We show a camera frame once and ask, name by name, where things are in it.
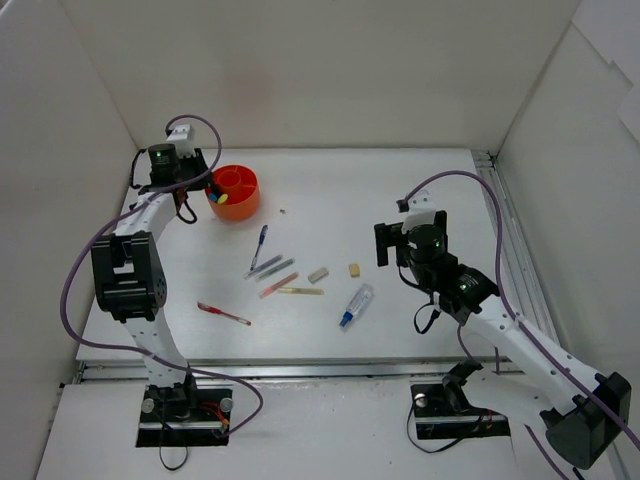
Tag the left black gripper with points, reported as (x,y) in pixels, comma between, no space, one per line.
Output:
(198,163)

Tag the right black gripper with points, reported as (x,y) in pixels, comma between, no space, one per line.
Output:
(383,240)

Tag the blue ballpoint pen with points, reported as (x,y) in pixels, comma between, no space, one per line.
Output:
(261,239)

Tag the clear glue bottle blue cap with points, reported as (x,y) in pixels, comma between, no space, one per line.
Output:
(356,305)

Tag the yellow slim highlighter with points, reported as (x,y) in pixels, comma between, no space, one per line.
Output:
(300,291)

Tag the red gel pen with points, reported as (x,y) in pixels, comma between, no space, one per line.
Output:
(215,311)

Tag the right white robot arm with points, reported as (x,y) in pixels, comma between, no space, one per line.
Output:
(580,410)

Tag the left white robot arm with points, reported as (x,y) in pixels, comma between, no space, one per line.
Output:
(130,283)

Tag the orange round divided container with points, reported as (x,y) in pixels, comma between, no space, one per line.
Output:
(241,185)

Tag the tan eraser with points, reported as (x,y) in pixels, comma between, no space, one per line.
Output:
(354,270)

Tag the grey-white eraser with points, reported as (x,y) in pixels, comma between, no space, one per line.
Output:
(318,275)

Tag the purple-grey slim highlighter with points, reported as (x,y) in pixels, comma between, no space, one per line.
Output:
(263,267)

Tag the green-grey slim highlighter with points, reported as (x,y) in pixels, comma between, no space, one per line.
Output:
(275,269)

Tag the pink-orange slim highlighter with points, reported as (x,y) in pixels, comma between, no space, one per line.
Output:
(279,284)

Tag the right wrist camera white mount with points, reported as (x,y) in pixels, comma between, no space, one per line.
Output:
(419,210)

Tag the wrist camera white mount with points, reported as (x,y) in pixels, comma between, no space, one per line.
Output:
(182,137)
(419,210)

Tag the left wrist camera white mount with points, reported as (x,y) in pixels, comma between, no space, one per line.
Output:
(182,137)

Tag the aluminium frame rail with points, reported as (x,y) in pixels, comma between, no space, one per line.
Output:
(333,199)

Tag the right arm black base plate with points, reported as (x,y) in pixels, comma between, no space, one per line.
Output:
(440,411)

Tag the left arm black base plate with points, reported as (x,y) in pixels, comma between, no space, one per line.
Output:
(203,422)

